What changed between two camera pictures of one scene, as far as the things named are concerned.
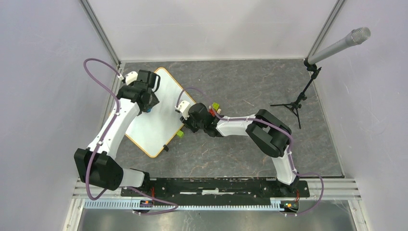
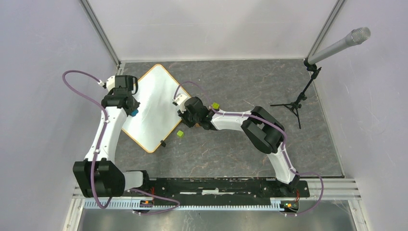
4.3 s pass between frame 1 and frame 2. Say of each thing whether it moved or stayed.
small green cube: stayed
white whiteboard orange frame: stayed
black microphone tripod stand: stayed
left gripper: moved
